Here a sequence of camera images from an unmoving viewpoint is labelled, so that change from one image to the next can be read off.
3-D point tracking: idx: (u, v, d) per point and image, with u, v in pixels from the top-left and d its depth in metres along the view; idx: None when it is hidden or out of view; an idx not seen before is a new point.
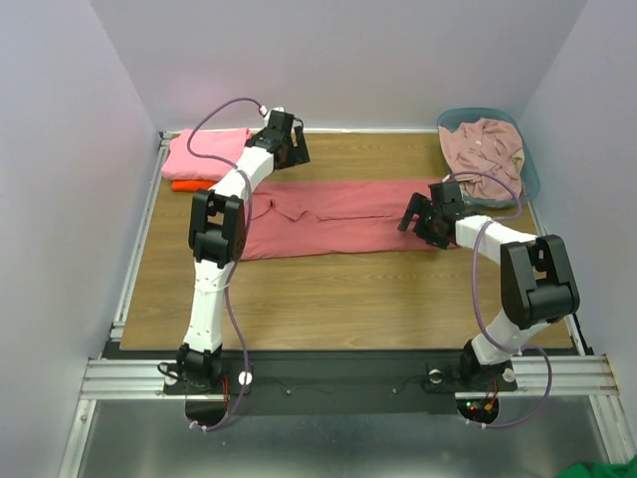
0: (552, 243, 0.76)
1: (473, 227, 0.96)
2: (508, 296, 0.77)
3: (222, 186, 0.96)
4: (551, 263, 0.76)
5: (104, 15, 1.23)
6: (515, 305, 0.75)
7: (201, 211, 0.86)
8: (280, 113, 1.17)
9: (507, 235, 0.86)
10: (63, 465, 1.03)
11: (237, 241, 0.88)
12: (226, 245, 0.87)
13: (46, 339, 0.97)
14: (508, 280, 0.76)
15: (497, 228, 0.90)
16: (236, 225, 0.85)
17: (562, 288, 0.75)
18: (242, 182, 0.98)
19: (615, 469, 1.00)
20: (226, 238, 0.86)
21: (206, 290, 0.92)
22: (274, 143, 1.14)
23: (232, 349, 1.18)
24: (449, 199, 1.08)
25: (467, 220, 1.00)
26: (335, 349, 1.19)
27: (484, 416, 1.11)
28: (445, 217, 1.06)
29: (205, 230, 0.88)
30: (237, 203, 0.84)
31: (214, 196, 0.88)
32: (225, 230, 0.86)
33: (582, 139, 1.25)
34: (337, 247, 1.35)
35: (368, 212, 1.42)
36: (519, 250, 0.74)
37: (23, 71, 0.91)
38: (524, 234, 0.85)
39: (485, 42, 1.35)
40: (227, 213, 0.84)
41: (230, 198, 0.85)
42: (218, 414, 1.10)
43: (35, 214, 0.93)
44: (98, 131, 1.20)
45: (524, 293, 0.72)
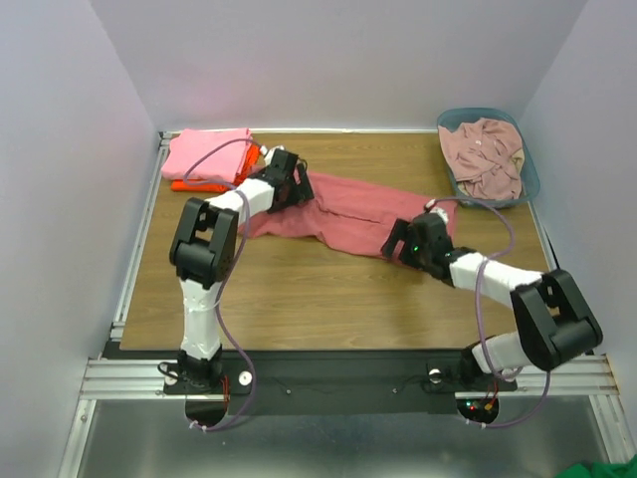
0: (561, 279, 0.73)
1: (469, 270, 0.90)
2: (526, 341, 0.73)
3: (219, 200, 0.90)
4: (564, 299, 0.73)
5: (103, 14, 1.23)
6: (536, 349, 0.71)
7: (190, 220, 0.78)
8: (283, 150, 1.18)
9: (508, 274, 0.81)
10: (63, 465, 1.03)
11: (224, 258, 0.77)
12: (210, 260, 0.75)
13: (46, 338, 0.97)
14: (525, 325, 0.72)
15: (495, 268, 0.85)
16: (226, 237, 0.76)
17: (582, 324, 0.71)
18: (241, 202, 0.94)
19: (616, 469, 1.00)
20: (212, 252, 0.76)
21: (192, 308, 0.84)
22: (275, 180, 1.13)
23: (234, 349, 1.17)
24: (436, 237, 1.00)
25: (460, 262, 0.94)
26: (335, 349, 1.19)
27: (484, 416, 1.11)
28: (437, 259, 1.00)
29: (189, 242, 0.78)
30: (231, 215, 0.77)
31: (206, 207, 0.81)
32: (212, 243, 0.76)
33: (582, 139, 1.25)
34: (338, 249, 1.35)
35: (368, 213, 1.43)
36: (531, 294, 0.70)
37: (24, 71, 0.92)
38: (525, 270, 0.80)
39: (485, 41, 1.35)
40: (219, 223, 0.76)
41: (224, 210, 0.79)
42: (217, 414, 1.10)
43: (34, 213, 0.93)
44: (97, 131, 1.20)
45: (545, 338, 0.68)
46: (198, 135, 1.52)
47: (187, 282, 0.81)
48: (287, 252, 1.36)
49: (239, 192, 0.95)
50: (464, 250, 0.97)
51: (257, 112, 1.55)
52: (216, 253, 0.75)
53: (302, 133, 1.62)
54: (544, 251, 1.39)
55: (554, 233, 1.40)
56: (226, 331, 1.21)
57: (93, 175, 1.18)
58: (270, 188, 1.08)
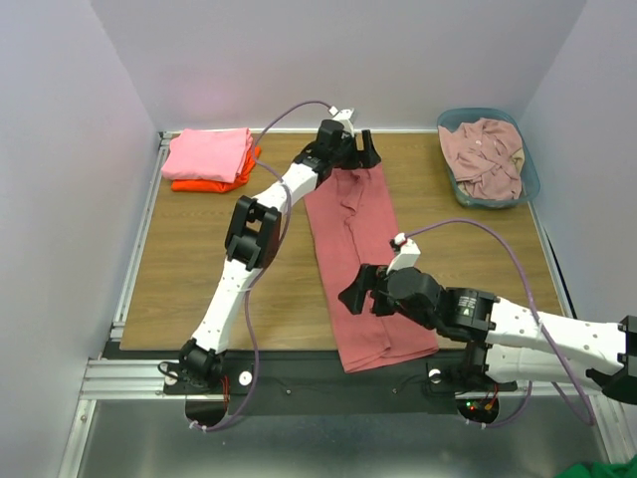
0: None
1: (523, 336, 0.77)
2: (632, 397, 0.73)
3: (267, 198, 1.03)
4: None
5: (103, 15, 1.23)
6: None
7: (242, 216, 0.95)
8: (328, 127, 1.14)
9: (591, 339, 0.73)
10: (63, 465, 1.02)
11: (268, 249, 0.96)
12: (258, 250, 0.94)
13: (46, 338, 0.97)
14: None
15: (555, 328, 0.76)
16: (270, 235, 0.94)
17: None
18: (284, 197, 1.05)
19: (616, 469, 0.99)
20: (259, 244, 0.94)
21: (229, 287, 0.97)
22: (321, 164, 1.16)
23: (234, 349, 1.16)
24: (435, 297, 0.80)
25: (498, 328, 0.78)
26: (335, 348, 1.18)
27: (484, 416, 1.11)
28: (453, 326, 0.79)
29: (241, 234, 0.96)
30: (275, 216, 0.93)
31: (256, 204, 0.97)
32: (260, 237, 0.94)
33: (582, 139, 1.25)
34: (349, 269, 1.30)
35: (378, 227, 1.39)
36: None
37: (25, 73, 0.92)
38: (600, 329, 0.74)
39: (484, 42, 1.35)
40: (265, 222, 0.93)
41: (269, 210, 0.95)
42: (218, 414, 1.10)
43: (34, 212, 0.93)
44: (98, 131, 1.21)
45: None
46: (198, 135, 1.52)
47: (232, 263, 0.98)
48: (287, 252, 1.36)
49: (283, 187, 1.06)
50: (476, 303, 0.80)
51: (256, 111, 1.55)
52: (258, 249, 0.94)
53: (302, 133, 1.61)
54: (544, 251, 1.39)
55: (555, 232, 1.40)
56: None
57: (93, 175, 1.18)
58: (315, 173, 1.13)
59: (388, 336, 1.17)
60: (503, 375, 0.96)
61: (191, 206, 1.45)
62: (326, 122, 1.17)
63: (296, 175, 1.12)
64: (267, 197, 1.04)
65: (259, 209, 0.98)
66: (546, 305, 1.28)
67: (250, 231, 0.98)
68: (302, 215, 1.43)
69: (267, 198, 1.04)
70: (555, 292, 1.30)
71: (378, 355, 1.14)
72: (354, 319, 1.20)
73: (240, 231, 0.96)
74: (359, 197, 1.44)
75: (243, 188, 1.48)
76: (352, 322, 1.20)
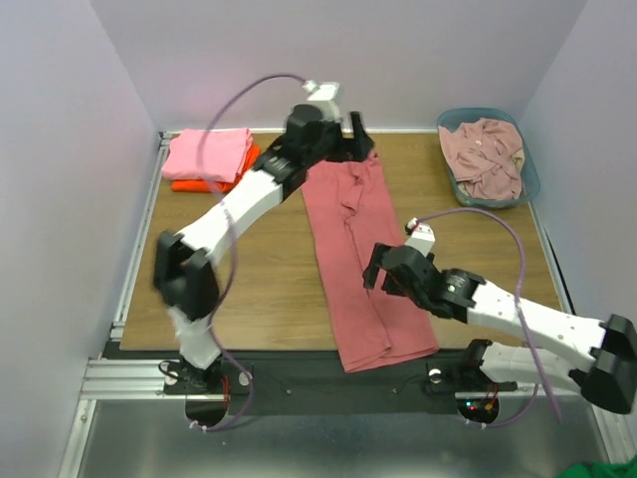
0: (624, 330, 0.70)
1: (501, 317, 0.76)
2: (592, 392, 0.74)
3: (198, 229, 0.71)
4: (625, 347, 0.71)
5: (103, 14, 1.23)
6: (611, 402, 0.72)
7: (163, 260, 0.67)
8: (298, 119, 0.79)
9: (567, 331, 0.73)
10: (63, 465, 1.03)
11: (207, 297, 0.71)
12: (191, 302, 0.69)
13: (46, 338, 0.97)
14: (601, 386, 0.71)
15: (534, 315, 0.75)
16: (201, 285, 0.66)
17: None
18: (224, 227, 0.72)
19: (616, 469, 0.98)
20: (190, 297, 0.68)
21: (182, 331, 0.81)
22: (292, 170, 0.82)
23: (235, 349, 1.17)
24: (422, 272, 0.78)
25: (477, 305, 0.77)
26: (335, 348, 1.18)
27: (484, 416, 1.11)
28: (437, 300, 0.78)
29: (167, 281, 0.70)
30: (203, 262, 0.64)
31: (182, 242, 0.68)
32: (188, 289, 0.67)
33: (582, 138, 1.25)
34: (350, 270, 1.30)
35: (379, 227, 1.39)
36: (611, 364, 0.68)
37: (24, 72, 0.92)
38: (578, 323, 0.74)
39: (484, 42, 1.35)
40: (190, 271, 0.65)
41: (196, 252, 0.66)
42: (218, 414, 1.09)
43: (33, 211, 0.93)
44: (98, 131, 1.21)
45: (627, 399, 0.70)
46: (198, 135, 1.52)
47: (172, 310, 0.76)
48: (287, 252, 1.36)
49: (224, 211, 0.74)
50: (464, 281, 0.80)
51: (256, 111, 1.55)
52: (187, 303, 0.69)
53: None
54: (544, 251, 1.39)
55: (555, 232, 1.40)
56: (229, 331, 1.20)
57: (93, 175, 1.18)
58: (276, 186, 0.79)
59: (388, 336, 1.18)
60: (497, 373, 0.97)
61: (192, 207, 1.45)
62: (294, 111, 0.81)
63: (249, 195, 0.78)
64: (197, 227, 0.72)
65: (188, 245, 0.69)
66: (545, 305, 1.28)
67: (179, 270, 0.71)
68: (302, 215, 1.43)
69: (199, 230, 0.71)
70: (554, 292, 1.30)
71: (379, 355, 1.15)
72: (355, 320, 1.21)
73: (163, 276, 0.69)
74: (359, 197, 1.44)
75: None
76: (353, 323, 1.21)
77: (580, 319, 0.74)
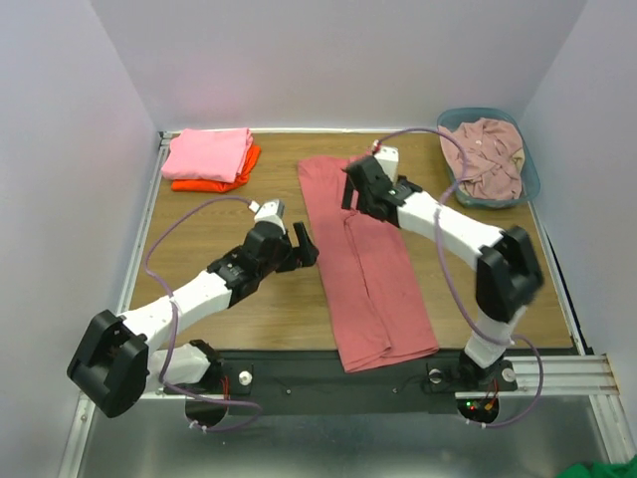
0: (520, 238, 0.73)
1: (423, 218, 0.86)
2: (485, 297, 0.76)
3: (139, 317, 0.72)
4: (521, 257, 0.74)
5: (102, 14, 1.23)
6: (496, 306, 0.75)
7: (93, 343, 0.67)
8: (261, 237, 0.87)
9: (471, 233, 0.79)
10: (63, 465, 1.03)
11: (126, 391, 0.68)
12: (106, 393, 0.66)
13: (46, 338, 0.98)
14: (486, 286, 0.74)
15: (451, 220, 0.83)
16: (121, 375, 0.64)
17: (532, 278, 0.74)
18: (167, 320, 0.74)
19: (615, 469, 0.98)
20: (106, 386, 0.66)
21: None
22: (243, 278, 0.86)
23: (236, 350, 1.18)
24: (373, 178, 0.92)
25: (407, 206, 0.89)
26: (335, 348, 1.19)
27: (484, 417, 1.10)
28: (379, 199, 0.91)
29: (90, 365, 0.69)
30: (133, 350, 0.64)
31: (121, 325, 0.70)
32: (108, 376, 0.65)
33: (582, 138, 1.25)
34: (349, 270, 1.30)
35: (378, 227, 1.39)
36: (493, 257, 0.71)
37: (24, 73, 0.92)
38: (484, 229, 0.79)
39: (484, 41, 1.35)
40: (119, 356, 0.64)
41: (132, 338, 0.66)
42: (218, 413, 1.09)
43: (34, 211, 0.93)
44: (98, 131, 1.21)
45: (504, 301, 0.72)
46: (197, 135, 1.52)
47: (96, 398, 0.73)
48: None
49: (172, 302, 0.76)
50: (406, 188, 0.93)
51: (256, 111, 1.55)
52: (107, 394, 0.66)
53: (302, 133, 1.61)
54: (544, 251, 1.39)
55: (555, 232, 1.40)
56: (229, 332, 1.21)
57: (93, 174, 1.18)
58: (228, 288, 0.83)
59: (388, 337, 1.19)
60: (477, 354, 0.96)
61: (192, 206, 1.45)
62: (258, 227, 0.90)
63: (198, 291, 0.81)
64: (140, 316, 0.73)
65: (125, 331, 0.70)
66: (546, 305, 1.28)
67: (106, 358, 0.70)
68: (302, 215, 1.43)
69: (140, 320, 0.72)
70: (554, 292, 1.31)
71: (379, 355, 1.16)
72: (355, 320, 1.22)
73: (88, 360, 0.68)
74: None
75: (243, 188, 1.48)
76: (353, 323, 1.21)
77: (487, 226, 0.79)
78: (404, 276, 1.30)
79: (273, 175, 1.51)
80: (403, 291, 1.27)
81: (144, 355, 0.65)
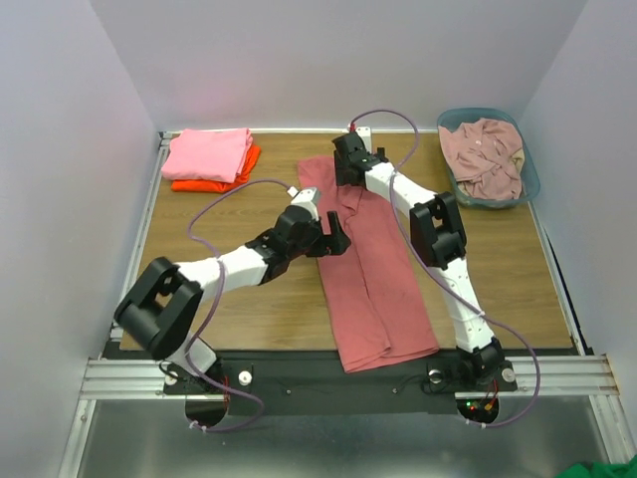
0: (447, 201, 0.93)
1: (381, 180, 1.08)
2: (417, 245, 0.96)
3: (195, 266, 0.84)
4: (447, 215, 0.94)
5: (102, 14, 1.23)
6: (424, 251, 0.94)
7: (150, 283, 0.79)
8: (291, 219, 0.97)
9: (412, 192, 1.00)
10: (63, 465, 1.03)
11: (173, 335, 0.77)
12: (154, 332, 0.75)
13: (46, 337, 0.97)
14: (416, 234, 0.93)
15: (402, 182, 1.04)
16: (175, 314, 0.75)
17: (455, 235, 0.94)
18: (216, 275, 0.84)
19: (616, 469, 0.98)
20: (157, 324, 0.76)
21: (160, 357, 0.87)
22: (276, 256, 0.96)
23: (236, 350, 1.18)
24: (352, 147, 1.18)
25: (371, 171, 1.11)
26: (336, 348, 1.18)
27: (484, 416, 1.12)
28: (353, 163, 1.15)
29: (139, 305, 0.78)
30: (191, 291, 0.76)
31: (174, 273, 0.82)
32: (161, 315, 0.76)
33: (582, 139, 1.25)
34: (350, 270, 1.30)
35: (379, 228, 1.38)
36: (423, 212, 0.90)
37: (25, 74, 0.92)
38: (423, 190, 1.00)
39: (484, 41, 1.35)
40: (177, 295, 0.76)
41: (187, 283, 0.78)
42: (219, 413, 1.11)
43: (34, 211, 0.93)
44: (98, 131, 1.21)
45: (428, 245, 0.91)
46: (197, 135, 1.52)
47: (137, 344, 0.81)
48: None
49: (220, 262, 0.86)
50: (377, 157, 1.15)
51: (256, 111, 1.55)
52: (159, 331, 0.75)
53: (302, 134, 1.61)
54: (544, 251, 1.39)
55: (555, 232, 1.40)
56: (230, 332, 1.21)
57: (93, 174, 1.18)
58: (264, 263, 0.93)
59: (388, 337, 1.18)
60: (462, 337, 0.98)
61: (192, 206, 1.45)
62: (293, 210, 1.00)
63: (240, 260, 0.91)
64: (194, 266, 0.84)
65: (176, 278, 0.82)
66: (546, 305, 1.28)
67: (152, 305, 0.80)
68: None
69: (193, 268, 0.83)
70: (554, 292, 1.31)
71: (378, 355, 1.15)
72: (355, 319, 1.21)
73: (140, 302, 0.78)
74: (359, 197, 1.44)
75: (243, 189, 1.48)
76: (353, 323, 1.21)
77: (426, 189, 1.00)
78: (404, 276, 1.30)
79: (273, 175, 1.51)
80: (403, 291, 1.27)
81: (197, 298, 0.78)
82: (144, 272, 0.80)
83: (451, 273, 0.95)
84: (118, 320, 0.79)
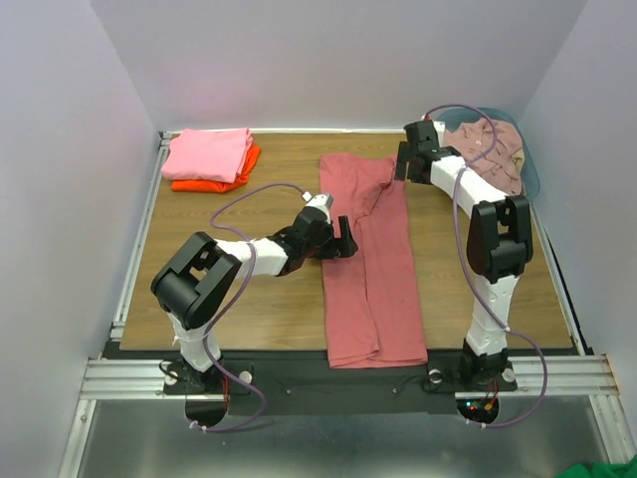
0: (519, 206, 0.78)
1: (448, 173, 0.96)
2: (473, 248, 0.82)
3: (228, 245, 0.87)
4: (516, 223, 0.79)
5: (103, 15, 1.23)
6: (479, 258, 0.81)
7: (190, 254, 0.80)
8: (308, 218, 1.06)
9: (484, 192, 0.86)
10: (63, 465, 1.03)
11: (209, 306, 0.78)
12: (192, 299, 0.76)
13: (46, 338, 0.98)
14: (475, 237, 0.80)
15: (471, 179, 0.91)
16: (214, 283, 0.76)
17: (519, 245, 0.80)
18: (246, 256, 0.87)
19: (616, 469, 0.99)
20: (195, 293, 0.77)
21: (181, 337, 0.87)
22: (294, 251, 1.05)
23: (233, 350, 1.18)
24: (424, 136, 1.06)
25: (443, 164, 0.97)
26: (325, 348, 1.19)
27: (484, 417, 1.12)
28: (421, 152, 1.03)
29: (178, 274, 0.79)
30: (231, 263, 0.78)
31: (211, 248, 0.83)
32: (200, 284, 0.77)
33: (582, 139, 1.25)
34: (354, 269, 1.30)
35: (389, 228, 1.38)
36: (488, 211, 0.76)
37: (25, 74, 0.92)
38: (494, 190, 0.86)
39: (484, 42, 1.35)
40: (217, 265, 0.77)
41: (226, 255, 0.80)
42: (218, 414, 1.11)
43: (34, 211, 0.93)
44: (98, 132, 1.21)
45: (486, 251, 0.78)
46: (197, 135, 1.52)
47: (171, 314, 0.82)
48: None
49: (250, 246, 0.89)
50: (449, 150, 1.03)
51: (256, 111, 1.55)
52: (199, 296, 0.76)
53: (301, 134, 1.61)
54: (544, 251, 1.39)
55: (555, 232, 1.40)
56: (231, 331, 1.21)
57: (93, 174, 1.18)
58: (285, 253, 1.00)
59: (378, 340, 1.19)
60: (475, 336, 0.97)
61: (192, 207, 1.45)
62: (308, 210, 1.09)
63: (264, 247, 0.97)
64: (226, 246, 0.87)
65: (215, 253, 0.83)
66: (546, 305, 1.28)
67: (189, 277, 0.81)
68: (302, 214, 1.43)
69: (228, 248, 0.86)
70: (554, 292, 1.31)
71: (365, 356, 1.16)
72: (349, 319, 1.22)
73: (181, 270, 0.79)
74: (376, 198, 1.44)
75: (243, 188, 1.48)
76: (344, 321, 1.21)
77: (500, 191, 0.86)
78: (406, 281, 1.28)
79: (273, 175, 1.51)
80: (403, 298, 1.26)
81: (235, 270, 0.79)
82: (185, 244, 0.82)
83: (497, 287, 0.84)
84: (157, 287, 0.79)
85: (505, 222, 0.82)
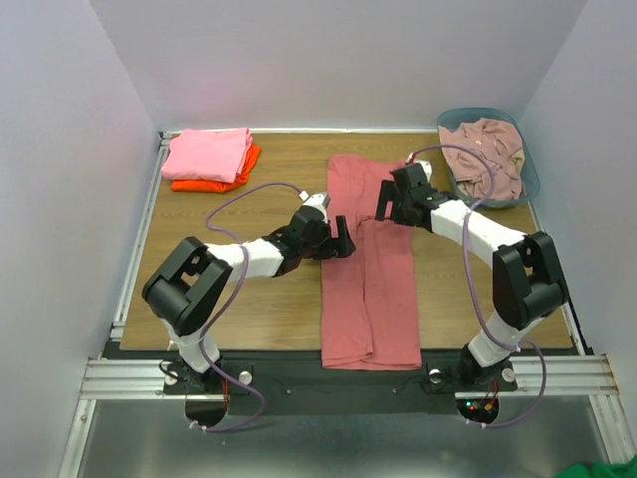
0: (541, 244, 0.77)
1: (452, 220, 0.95)
2: (502, 297, 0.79)
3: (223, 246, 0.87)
4: (541, 263, 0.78)
5: (104, 16, 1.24)
6: (512, 310, 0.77)
7: (180, 260, 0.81)
8: (305, 217, 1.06)
9: (493, 232, 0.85)
10: (63, 465, 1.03)
11: (200, 310, 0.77)
12: (182, 305, 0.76)
13: (46, 338, 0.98)
14: (503, 286, 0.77)
15: (477, 222, 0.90)
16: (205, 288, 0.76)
17: (551, 286, 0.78)
18: (239, 258, 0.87)
19: (616, 469, 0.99)
20: (185, 299, 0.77)
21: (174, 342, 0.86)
22: (290, 251, 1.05)
23: (234, 349, 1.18)
24: (416, 183, 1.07)
25: (440, 212, 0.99)
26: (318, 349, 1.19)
27: (484, 416, 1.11)
28: (417, 202, 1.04)
29: (167, 282, 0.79)
30: (221, 267, 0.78)
31: (202, 252, 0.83)
32: (190, 291, 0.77)
33: (582, 139, 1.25)
34: (354, 269, 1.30)
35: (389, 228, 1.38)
36: (512, 257, 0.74)
37: (25, 77, 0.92)
38: (507, 230, 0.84)
39: (484, 41, 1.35)
40: (207, 271, 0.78)
41: (216, 260, 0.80)
42: (217, 414, 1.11)
43: (35, 212, 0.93)
44: (98, 133, 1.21)
45: (519, 300, 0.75)
46: (197, 134, 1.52)
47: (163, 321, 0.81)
48: None
49: (243, 248, 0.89)
50: (445, 195, 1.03)
51: (256, 111, 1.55)
52: (190, 302, 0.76)
53: (301, 133, 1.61)
54: None
55: (555, 232, 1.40)
56: (230, 331, 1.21)
57: (93, 175, 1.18)
58: (280, 255, 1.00)
59: (372, 342, 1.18)
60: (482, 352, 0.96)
61: (191, 207, 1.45)
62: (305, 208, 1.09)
63: (260, 249, 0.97)
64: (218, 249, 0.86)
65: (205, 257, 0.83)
66: None
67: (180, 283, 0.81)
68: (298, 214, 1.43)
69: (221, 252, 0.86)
70: None
71: (358, 358, 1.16)
72: (345, 320, 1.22)
73: (171, 276, 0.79)
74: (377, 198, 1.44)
75: (243, 188, 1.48)
76: (340, 321, 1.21)
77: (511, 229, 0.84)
78: (405, 283, 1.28)
79: (273, 175, 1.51)
80: (399, 302, 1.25)
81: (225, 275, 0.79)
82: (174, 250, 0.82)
83: (527, 330, 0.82)
84: (147, 294, 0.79)
85: (529, 263, 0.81)
